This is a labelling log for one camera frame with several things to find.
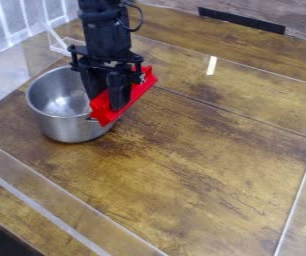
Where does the silver metal pot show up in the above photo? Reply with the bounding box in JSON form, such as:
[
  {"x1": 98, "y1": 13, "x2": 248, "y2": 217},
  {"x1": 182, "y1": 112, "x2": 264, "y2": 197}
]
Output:
[{"x1": 25, "y1": 66, "x2": 113, "y2": 143}]

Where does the clear acrylic stand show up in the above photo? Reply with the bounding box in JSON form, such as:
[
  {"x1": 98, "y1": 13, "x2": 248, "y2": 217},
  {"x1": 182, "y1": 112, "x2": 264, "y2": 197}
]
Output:
[{"x1": 45, "y1": 24, "x2": 83, "y2": 56}]

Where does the clear acrylic front panel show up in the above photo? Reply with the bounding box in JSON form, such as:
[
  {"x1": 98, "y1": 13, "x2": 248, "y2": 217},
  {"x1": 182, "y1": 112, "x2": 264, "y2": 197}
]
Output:
[{"x1": 0, "y1": 148, "x2": 167, "y2": 256}]

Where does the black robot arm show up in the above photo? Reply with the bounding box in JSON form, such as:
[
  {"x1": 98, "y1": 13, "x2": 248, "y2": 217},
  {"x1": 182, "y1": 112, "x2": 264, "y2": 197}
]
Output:
[{"x1": 67, "y1": 0, "x2": 143, "y2": 111}]

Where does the black cable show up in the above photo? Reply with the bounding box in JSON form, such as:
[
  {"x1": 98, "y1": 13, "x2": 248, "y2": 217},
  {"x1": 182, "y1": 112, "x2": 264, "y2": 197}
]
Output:
[{"x1": 115, "y1": 1, "x2": 145, "y2": 33}]

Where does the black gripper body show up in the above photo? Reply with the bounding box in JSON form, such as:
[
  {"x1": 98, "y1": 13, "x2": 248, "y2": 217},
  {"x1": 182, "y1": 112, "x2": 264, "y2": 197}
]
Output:
[{"x1": 67, "y1": 9, "x2": 143, "y2": 84}]

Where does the black strip on table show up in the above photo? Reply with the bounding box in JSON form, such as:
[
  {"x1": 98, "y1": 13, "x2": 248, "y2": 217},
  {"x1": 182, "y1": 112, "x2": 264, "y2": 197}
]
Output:
[{"x1": 197, "y1": 7, "x2": 285, "y2": 35}]

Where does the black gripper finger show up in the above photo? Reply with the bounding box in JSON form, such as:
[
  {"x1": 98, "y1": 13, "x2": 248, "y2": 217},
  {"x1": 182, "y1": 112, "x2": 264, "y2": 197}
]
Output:
[
  {"x1": 79, "y1": 69, "x2": 106, "y2": 99},
  {"x1": 106, "y1": 71, "x2": 131, "y2": 111}
]

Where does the red rectangular block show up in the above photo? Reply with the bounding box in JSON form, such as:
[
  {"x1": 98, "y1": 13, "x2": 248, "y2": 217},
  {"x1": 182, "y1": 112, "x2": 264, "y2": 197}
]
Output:
[{"x1": 89, "y1": 66, "x2": 157, "y2": 126}]

